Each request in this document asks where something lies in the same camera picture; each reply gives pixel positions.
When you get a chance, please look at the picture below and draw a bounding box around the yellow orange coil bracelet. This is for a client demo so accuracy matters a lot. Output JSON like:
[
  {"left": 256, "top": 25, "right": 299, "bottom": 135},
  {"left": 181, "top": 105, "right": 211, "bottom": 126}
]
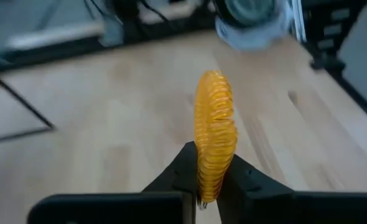
[{"left": 193, "top": 69, "right": 238, "bottom": 203}]

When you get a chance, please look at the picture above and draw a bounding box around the large white cylinder cup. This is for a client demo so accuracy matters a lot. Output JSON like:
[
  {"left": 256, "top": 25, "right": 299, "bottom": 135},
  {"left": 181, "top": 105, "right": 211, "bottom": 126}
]
[{"left": 214, "top": 0, "right": 294, "bottom": 53}]

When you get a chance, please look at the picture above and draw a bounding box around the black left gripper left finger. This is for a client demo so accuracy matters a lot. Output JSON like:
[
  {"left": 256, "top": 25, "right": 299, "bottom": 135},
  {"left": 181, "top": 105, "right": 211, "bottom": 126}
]
[{"left": 142, "top": 141, "right": 200, "bottom": 200}]

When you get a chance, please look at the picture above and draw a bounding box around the black metal table frame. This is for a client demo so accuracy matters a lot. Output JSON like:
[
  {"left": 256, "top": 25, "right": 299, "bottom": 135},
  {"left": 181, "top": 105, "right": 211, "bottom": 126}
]
[{"left": 0, "top": 0, "right": 367, "bottom": 130}]

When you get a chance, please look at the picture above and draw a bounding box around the silver aluminium bar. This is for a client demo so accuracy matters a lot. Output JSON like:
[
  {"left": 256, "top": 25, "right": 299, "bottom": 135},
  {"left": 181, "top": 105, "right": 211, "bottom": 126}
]
[{"left": 290, "top": 0, "right": 307, "bottom": 43}]

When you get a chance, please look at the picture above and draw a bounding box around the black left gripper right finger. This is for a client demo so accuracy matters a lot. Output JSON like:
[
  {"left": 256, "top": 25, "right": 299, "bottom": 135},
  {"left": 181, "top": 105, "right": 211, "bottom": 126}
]
[{"left": 215, "top": 154, "right": 296, "bottom": 224}]

